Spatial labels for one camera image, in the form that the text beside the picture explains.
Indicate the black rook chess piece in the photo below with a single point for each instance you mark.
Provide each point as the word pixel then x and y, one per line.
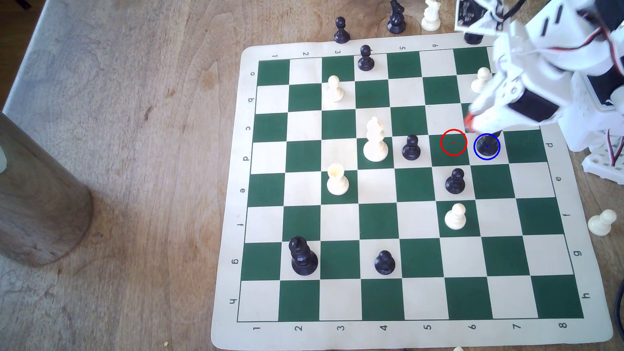
pixel 487 146

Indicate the white robot base bracket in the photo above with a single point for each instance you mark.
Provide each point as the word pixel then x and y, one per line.
pixel 602 165

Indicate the white knight chess piece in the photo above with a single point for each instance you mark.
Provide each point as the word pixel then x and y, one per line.
pixel 431 22

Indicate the black pawn chess piece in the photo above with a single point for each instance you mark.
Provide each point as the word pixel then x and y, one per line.
pixel 455 184
pixel 341 35
pixel 384 265
pixel 365 62
pixel 411 151

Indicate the wooden cylinder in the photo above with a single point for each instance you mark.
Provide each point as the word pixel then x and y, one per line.
pixel 39 204

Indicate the green and white chess mat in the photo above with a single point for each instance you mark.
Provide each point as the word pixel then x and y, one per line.
pixel 414 234

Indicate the black bishop lower left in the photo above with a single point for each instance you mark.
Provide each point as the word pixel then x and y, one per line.
pixel 303 261

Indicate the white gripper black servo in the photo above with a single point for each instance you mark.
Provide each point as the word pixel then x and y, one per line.
pixel 513 101

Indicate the white queen chess piece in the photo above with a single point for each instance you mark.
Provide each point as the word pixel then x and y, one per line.
pixel 375 146

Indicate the black knight off board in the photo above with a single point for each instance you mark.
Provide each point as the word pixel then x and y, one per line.
pixel 396 24

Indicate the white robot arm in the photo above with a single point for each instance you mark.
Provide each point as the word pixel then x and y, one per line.
pixel 551 53

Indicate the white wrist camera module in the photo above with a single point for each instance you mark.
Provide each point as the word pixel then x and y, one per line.
pixel 475 17

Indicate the white rook chess piece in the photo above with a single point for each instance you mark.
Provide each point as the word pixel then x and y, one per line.
pixel 337 185

